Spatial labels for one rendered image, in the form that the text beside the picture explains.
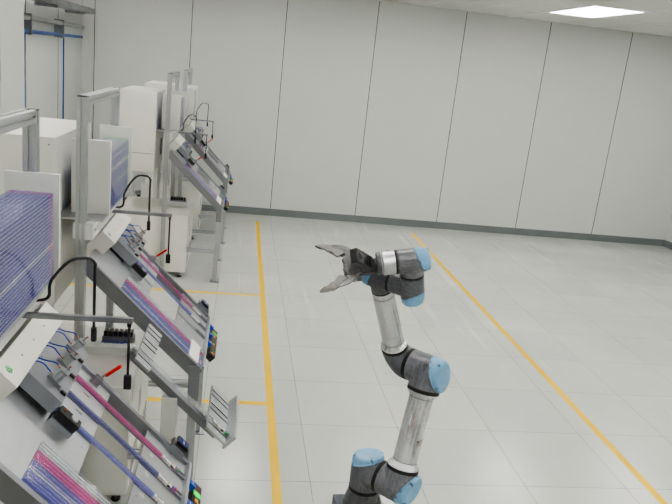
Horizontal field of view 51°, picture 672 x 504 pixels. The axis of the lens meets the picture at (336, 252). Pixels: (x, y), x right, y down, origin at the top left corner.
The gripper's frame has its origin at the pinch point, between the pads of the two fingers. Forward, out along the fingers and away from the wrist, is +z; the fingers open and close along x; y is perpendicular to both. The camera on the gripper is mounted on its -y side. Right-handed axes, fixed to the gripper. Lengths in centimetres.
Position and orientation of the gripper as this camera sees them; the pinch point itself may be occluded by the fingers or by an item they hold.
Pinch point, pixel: (316, 268)
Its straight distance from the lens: 215.8
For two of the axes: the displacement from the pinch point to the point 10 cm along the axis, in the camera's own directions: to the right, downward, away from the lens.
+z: -9.9, 1.0, -0.3
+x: -1.1, -9.4, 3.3
